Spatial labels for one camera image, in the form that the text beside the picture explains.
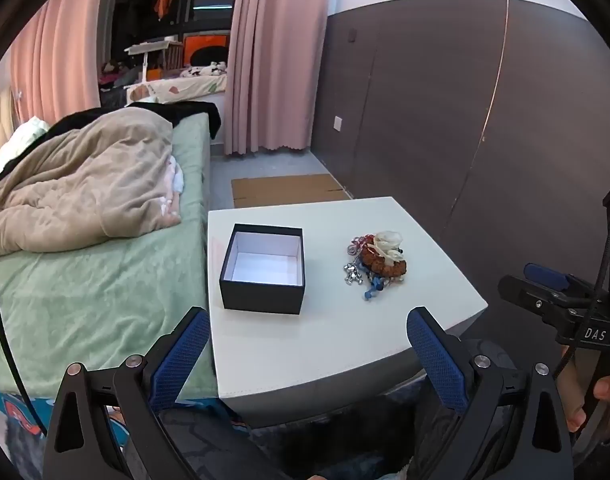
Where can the bed with green sheet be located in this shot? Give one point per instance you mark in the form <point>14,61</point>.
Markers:
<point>85,300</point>

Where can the white folding table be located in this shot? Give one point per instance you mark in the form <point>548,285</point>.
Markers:
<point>150,50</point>

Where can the white wall outlet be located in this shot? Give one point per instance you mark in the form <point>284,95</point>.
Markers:
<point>338,123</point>

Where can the narrow pink curtain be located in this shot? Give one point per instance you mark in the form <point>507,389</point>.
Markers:
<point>60,50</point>

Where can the black jewelry box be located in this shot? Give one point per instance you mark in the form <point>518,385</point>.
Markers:
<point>262,300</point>

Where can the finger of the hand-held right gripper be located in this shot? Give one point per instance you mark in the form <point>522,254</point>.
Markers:
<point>545,275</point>
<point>532,301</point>

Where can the wide pink curtain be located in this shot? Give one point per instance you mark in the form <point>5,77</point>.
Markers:
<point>275,60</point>

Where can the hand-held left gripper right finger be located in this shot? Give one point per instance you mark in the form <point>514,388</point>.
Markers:
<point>435,360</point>

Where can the flat cardboard sheet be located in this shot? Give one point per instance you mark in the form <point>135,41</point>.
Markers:
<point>285,190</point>

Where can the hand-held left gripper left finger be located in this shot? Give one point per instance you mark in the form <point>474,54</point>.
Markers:
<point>182,360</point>

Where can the pink and white cloth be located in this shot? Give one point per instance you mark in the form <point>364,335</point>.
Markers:
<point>175,180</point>

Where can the pale green pillow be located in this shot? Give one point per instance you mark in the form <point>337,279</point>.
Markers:
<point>22,137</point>

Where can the beige fleece blanket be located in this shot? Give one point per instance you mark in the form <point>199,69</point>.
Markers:
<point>85,185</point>

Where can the black cloth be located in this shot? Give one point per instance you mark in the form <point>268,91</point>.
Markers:
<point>185,110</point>

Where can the white square table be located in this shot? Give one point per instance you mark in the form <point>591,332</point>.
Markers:
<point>335,340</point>

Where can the bed with floral sheet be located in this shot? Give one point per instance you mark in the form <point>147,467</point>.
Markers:
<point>185,87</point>

